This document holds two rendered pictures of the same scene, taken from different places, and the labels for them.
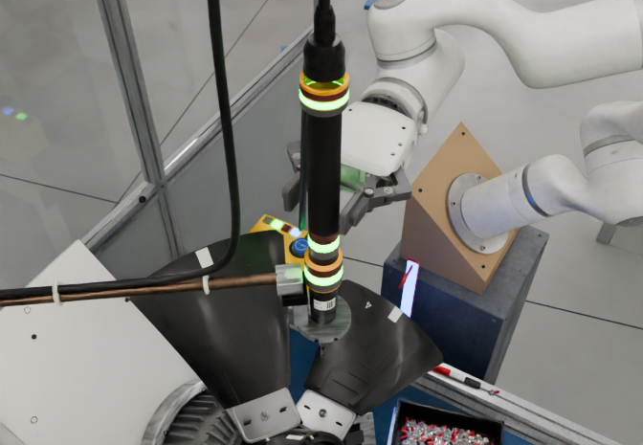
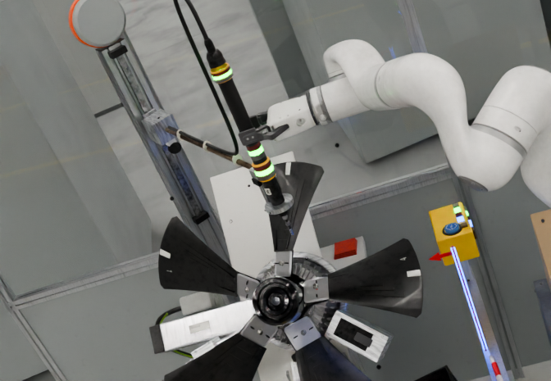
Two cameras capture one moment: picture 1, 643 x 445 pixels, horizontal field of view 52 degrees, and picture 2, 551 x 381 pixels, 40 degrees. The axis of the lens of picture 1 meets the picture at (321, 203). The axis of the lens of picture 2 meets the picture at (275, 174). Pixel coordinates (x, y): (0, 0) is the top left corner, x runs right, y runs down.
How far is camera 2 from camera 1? 151 cm
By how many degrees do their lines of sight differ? 60
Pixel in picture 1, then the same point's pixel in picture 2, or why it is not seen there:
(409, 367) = (384, 301)
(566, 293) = not seen: outside the picture
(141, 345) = not seen: hidden behind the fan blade
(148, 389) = not seen: hidden behind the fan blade
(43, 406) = (237, 218)
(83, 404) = (253, 229)
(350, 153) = (270, 113)
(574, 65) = (363, 96)
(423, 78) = (331, 90)
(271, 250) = (313, 176)
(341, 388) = (337, 283)
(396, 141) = (289, 113)
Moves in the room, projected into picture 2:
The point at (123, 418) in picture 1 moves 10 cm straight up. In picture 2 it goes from (267, 248) to (254, 220)
